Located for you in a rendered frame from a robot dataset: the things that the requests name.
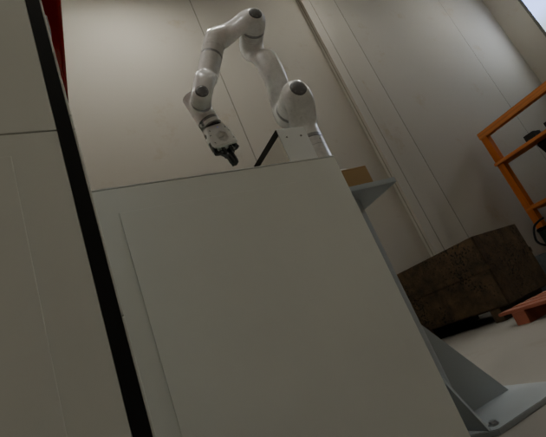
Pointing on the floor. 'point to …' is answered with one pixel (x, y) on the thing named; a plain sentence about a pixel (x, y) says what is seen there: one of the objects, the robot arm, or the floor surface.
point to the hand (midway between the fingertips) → (233, 159)
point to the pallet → (537, 305)
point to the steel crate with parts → (473, 281)
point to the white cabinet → (268, 309)
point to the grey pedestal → (522, 407)
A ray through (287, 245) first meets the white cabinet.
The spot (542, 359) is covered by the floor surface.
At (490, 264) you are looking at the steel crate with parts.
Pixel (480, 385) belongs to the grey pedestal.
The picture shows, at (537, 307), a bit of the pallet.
